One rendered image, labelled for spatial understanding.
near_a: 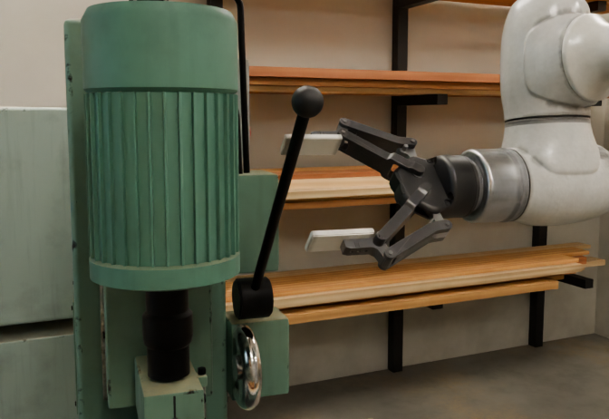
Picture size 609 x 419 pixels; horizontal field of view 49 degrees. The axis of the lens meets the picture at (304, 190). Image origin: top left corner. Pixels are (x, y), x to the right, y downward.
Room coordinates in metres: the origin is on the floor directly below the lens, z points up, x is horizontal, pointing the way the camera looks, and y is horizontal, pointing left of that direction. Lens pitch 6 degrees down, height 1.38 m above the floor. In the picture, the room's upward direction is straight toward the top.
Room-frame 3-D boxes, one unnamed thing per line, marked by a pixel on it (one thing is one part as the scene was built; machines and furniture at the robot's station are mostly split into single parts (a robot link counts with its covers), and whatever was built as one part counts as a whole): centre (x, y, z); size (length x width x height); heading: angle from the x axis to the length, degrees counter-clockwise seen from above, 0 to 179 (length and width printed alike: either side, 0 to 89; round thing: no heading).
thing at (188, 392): (0.80, 0.17, 1.03); 0.14 x 0.07 x 0.09; 18
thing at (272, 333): (1.01, 0.08, 1.02); 0.09 x 0.07 x 0.12; 108
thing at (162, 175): (0.78, 0.17, 1.35); 0.18 x 0.18 x 0.31
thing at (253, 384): (0.95, 0.09, 1.02); 0.12 x 0.03 x 0.12; 18
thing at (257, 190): (1.04, 0.09, 1.22); 0.09 x 0.08 x 0.15; 18
